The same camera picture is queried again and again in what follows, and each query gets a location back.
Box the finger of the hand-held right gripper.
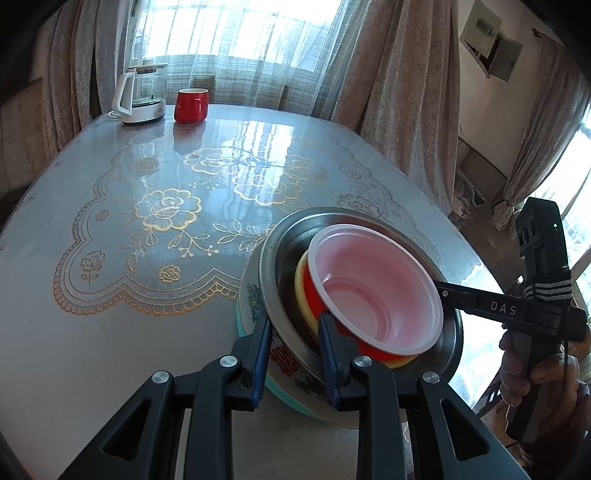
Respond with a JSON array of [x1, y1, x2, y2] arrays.
[[435, 281, 485, 315]]

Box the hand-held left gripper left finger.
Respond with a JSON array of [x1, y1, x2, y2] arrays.
[[60, 311, 274, 480]]

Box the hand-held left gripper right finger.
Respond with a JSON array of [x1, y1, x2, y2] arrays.
[[318, 311, 532, 480]]

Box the white bowl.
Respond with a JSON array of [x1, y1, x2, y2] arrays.
[[238, 244, 416, 430]]

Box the yellow plastic bowl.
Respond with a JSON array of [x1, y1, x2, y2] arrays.
[[294, 251, 419, 370]]

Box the red plastic bowl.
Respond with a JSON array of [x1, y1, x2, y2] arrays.
[[307, 224, 445, 363]]

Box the stainless steel bowl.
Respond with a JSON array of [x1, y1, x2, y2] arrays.
[[259, 207, 464, 391]]

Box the person's right hand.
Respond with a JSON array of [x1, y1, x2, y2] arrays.
[[499, 329, 591, 446]]

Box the window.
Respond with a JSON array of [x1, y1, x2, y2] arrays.
[[531, 106, 591, 296]]

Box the printed cloth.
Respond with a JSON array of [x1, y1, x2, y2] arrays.
[[452, 171, 485, 222]]

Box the beige textured curtain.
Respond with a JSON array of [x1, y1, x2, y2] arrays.
[[39, 0, 139, 153], [490, 41, 591, 232], [323, 0, 462, 217]]

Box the gold lace table mat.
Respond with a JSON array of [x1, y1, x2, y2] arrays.
[[52, 138, 444, 319]]

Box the red mug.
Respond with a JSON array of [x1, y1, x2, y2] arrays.
[[174, 88, 209, 123]]

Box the white glass kettle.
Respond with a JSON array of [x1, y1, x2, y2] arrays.
[[109, 65, 167, 125]]

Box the white sheer curtain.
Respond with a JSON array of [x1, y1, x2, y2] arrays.
[[124, 0, 356, 118]]

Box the wall electrical box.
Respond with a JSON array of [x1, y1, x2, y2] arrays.
[[460, 0, 525, 83]]

